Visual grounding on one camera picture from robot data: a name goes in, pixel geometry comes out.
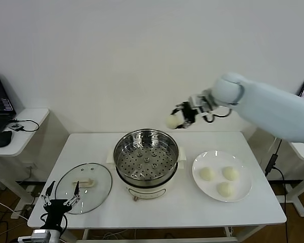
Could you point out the black computer mouse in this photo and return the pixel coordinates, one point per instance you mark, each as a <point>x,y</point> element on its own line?
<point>3,138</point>

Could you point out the white table frame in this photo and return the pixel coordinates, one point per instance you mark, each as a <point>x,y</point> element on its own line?
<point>154,240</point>

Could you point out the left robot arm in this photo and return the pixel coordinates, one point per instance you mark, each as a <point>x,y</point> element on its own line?
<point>40,235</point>

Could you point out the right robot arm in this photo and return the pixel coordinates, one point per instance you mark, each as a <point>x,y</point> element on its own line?
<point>268,108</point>

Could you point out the small black hub device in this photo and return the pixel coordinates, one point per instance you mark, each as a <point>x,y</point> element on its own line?
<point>15,126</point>

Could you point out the white steamed baozi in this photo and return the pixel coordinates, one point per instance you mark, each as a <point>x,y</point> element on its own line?
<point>207,174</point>
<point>226,189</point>
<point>171,121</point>
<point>230,173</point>

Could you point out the white round plate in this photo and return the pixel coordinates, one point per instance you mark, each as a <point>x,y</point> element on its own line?
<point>205,188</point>

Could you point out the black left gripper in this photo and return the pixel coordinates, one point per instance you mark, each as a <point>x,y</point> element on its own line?
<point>54,206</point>

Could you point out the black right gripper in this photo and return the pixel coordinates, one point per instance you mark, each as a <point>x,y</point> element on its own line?
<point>190,112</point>

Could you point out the perforated steel steamer basket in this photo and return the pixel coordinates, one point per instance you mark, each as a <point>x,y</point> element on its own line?
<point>147,162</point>

